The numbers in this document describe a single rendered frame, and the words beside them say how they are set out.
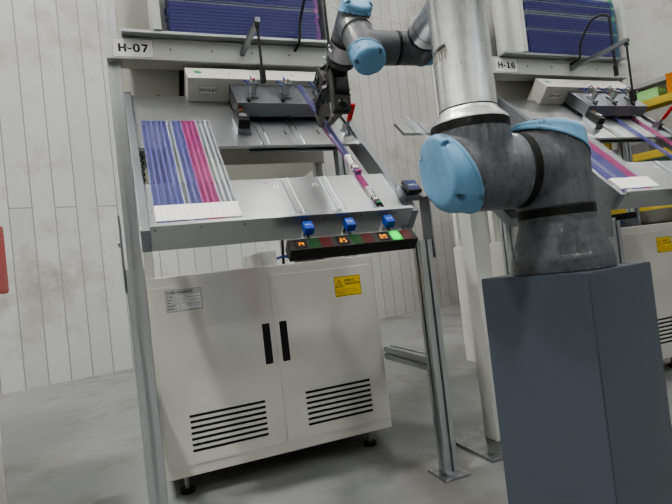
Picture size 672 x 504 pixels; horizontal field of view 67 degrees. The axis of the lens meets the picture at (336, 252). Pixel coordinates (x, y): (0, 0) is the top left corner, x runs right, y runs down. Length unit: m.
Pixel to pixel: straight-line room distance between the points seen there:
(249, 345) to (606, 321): 1.03
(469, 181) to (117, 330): 3.68
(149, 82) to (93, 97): 2.49
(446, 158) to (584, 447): 0.44
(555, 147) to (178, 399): 1.16
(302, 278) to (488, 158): 0.94
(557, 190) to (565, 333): 0.21
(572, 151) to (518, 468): 0.49
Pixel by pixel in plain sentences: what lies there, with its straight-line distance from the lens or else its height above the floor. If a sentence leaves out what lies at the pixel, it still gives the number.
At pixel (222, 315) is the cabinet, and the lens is 1.53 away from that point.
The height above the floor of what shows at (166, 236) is 0.71.
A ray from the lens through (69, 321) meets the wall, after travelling 4.15.
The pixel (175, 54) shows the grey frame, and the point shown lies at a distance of 1.84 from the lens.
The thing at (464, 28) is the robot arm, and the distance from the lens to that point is 0.82.
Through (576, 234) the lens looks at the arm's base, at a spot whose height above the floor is 0.60.
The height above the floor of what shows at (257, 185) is 0.83.
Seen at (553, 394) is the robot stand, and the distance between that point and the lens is 0.83.
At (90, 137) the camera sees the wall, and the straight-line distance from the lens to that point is 4.34.
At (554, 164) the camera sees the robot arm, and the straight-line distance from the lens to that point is 0.82.
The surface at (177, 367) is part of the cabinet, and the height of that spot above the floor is 0.37.
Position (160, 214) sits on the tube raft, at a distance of 1.24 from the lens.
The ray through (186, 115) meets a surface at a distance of 1.70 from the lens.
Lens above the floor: 0.60
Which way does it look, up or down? 1 degrees up
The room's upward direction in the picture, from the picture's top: 6 degrees counter-clockwise
